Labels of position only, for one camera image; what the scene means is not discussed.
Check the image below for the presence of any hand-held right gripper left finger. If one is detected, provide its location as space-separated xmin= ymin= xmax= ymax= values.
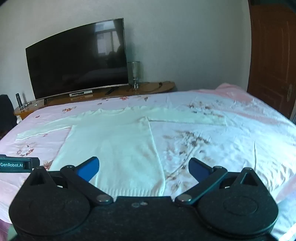
xmin=30 ymin=156 xmax=114 ymax=206

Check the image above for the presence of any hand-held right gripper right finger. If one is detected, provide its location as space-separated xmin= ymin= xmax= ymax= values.
xmin=174 ymin=158 xmax=262 ymax=206

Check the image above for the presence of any white knit sweater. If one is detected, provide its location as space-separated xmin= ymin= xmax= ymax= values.
xmin=15 ymin=108 xmax=227 ymax=198

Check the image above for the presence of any pink floral bed sheet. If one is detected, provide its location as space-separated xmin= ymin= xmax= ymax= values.
xmin=0 ymin=83 xmax=296 ymax=240

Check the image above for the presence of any dark cloth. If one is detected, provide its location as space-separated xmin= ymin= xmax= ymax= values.
xmin=0 ymin=95 xmax=18 ymax=139

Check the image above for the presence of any dark bottle on cabinet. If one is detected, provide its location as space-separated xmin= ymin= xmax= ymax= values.
xmin=15 ymin=93 xmax=23 ymax=111

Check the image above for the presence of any silver set-top box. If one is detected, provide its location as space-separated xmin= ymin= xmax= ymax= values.
xmin=69 ymin=91 xmax=93 ymax=97

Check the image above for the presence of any wooden television stand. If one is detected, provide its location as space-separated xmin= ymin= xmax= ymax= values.
xmin=13 ymin=81 xmax=176 ymax=120

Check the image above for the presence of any black flat screen television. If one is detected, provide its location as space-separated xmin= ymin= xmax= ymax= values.
xmin=25 ymin=18 xmax=129 ymax=102

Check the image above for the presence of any brown wooden door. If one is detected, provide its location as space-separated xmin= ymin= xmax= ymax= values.
xmin=246 ymin=0 xmax=296 ymax=121

